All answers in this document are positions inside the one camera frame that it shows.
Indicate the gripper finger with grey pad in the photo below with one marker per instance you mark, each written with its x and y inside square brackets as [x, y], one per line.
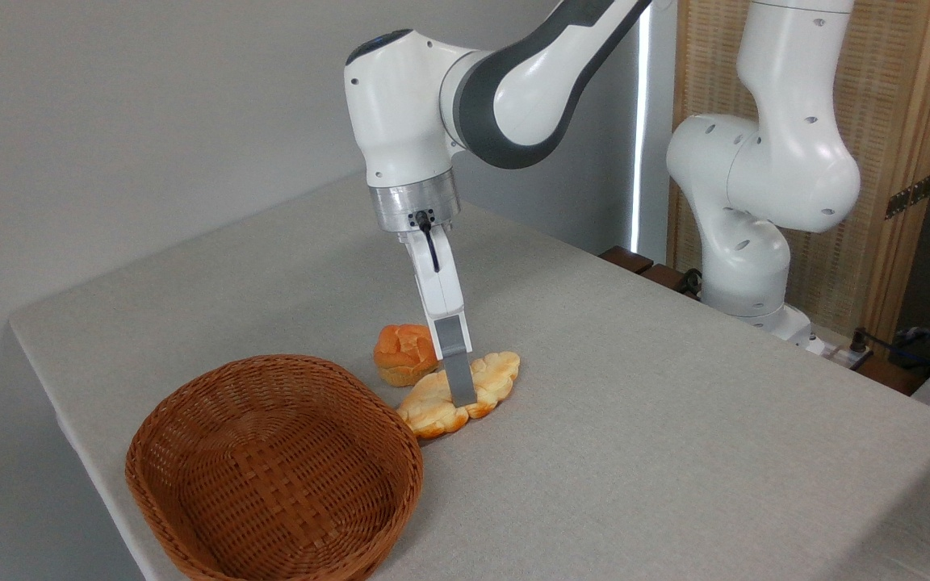
[455, 355]

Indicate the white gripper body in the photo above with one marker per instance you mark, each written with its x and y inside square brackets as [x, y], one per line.
[439, 282]

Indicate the long braided bread loaf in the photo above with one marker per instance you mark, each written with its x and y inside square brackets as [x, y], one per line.
[433, 403]

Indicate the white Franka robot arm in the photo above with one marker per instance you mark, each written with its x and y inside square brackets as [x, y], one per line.
[400, 105]

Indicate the round orange bread bun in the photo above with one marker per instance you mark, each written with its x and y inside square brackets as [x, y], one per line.
[402, 351]

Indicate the brown wicker basket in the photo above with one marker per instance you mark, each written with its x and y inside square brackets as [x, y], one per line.
[271, 476]

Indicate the dark brown wooden block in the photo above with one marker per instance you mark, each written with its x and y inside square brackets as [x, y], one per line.
[667, 278]
[626, 258]
[889, 375]

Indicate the grey tablecloth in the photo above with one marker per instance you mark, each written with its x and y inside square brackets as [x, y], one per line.
[634, 452]

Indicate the white power strip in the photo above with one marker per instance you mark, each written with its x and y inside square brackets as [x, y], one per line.
[836, 353]

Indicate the metal screen hinge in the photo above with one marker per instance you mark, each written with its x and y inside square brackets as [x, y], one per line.
[909, 196]

